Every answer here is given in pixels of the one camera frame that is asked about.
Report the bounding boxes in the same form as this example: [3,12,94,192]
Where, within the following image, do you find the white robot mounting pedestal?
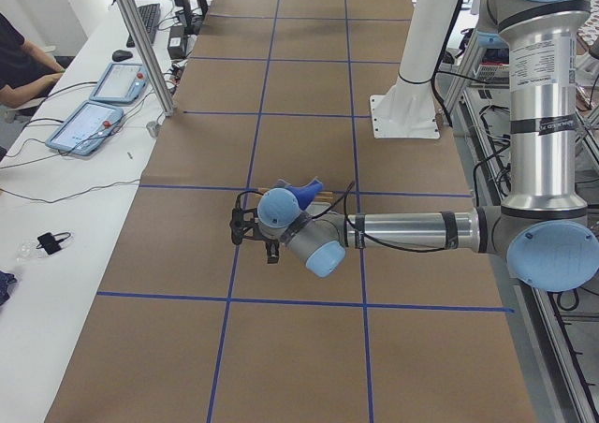
[370,0,463,139]

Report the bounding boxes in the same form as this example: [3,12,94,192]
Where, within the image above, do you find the black cable on desk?
[0,151,141,205]

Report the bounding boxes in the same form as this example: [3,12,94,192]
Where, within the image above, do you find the blue white teach pendant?
[45,100,124,156]

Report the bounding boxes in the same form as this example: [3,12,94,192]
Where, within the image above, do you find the black equipment box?
[167,24,188,60]

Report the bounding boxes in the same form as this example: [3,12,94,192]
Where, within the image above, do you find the clear plastic bag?
[16,240,49,263]

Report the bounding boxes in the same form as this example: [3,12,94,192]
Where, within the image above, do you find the black computer mouse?
[111,50,133,63]

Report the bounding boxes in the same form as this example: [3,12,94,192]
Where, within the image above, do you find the small black device with cable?
[37,231,72,255]

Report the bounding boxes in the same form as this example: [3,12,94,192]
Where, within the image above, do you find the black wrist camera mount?
[229,204,280,265]

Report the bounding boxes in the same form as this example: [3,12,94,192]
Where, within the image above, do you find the inner wooden rack bar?
[314,194,334,204]

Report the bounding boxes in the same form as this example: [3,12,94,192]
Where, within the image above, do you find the blue and grey towel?
[274,178,324,211]

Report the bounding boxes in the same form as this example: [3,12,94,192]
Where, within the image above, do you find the black keyboard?
[137,3,161,45]

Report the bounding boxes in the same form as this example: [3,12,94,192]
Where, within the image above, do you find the dark blue cloth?
[0,270,17,306]

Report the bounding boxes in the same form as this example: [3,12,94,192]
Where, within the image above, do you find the seated person in black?
[1,14,67,108]

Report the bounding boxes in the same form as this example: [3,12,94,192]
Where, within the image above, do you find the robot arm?
[255,0,598,292]

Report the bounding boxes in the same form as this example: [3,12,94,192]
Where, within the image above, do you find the aluminium camera post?
[116,0,175,117]

